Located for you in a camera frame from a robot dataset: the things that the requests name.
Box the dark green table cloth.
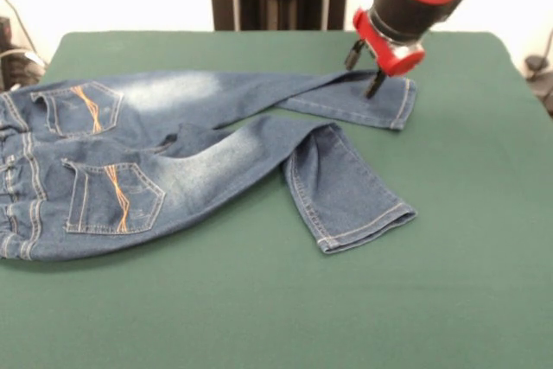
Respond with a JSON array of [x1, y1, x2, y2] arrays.
[[0, 30, 553, 369]]

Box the black equipment pile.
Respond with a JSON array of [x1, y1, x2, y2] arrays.
[[0, 16, 49, 93]]

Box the grey office chair base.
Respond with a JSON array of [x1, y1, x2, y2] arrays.
[[524, 54, 553, 118]]

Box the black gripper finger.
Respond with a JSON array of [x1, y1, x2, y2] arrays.
[[365, 68, 386, 99], [344, 39, 365, 71]]

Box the blue denim jeans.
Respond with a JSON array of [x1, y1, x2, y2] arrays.
[[0, 69, 419, 262]]

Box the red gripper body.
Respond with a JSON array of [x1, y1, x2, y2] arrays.
[[352, 8, 427, 77]]

